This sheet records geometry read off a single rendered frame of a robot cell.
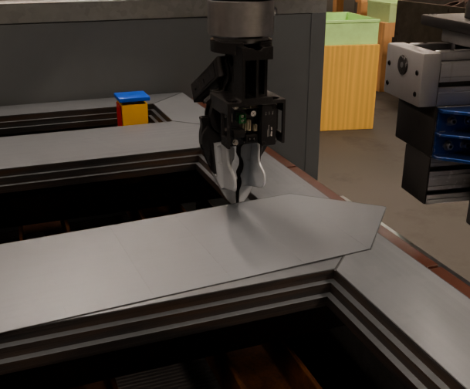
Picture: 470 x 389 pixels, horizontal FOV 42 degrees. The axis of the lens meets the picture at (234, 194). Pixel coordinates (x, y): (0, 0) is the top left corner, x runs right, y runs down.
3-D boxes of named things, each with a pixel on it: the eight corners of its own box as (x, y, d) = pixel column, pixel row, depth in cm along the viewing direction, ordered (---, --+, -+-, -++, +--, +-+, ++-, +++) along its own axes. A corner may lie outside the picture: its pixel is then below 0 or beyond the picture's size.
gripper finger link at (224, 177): (226, 223, 74) (225, 150, 71) (210, 205, 79) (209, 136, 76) (250, 219, 75) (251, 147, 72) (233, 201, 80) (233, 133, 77)
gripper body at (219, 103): (224, 155, 69) (224, 46, 65) (201, 135, 77) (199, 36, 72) (286, 148, 72) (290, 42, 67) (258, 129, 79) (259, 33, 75)
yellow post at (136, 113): (128, 198, 125) (121, 106, 118) (123, 190, 129) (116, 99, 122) (152, 195, 127) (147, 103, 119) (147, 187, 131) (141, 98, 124)
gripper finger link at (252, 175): (250, 219, 75) (251, 147, 72) (233, 201, 80) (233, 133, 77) (273, 215, 76) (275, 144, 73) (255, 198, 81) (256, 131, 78)
